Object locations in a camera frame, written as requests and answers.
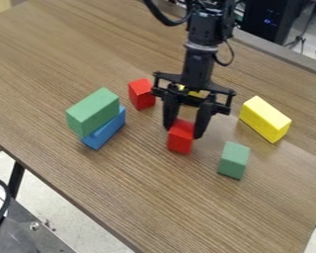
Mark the yellow rectangular block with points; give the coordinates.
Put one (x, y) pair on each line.
(265, 118)

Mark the green cube block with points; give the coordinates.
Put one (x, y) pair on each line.
(233, 160)

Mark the green rectangular block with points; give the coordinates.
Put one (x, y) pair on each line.
(93, 111)

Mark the small yellow block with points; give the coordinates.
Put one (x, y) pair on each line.
(193, 93)

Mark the red cube block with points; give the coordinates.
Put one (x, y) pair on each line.
(181, 137)
(141, 93)

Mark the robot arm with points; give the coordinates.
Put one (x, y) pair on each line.
(205, 23)

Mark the blue rectangular block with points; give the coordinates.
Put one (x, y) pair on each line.
(105, 130)

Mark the black computer tower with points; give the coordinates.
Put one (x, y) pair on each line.
(270, 19)

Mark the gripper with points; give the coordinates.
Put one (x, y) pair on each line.
(196, 70)

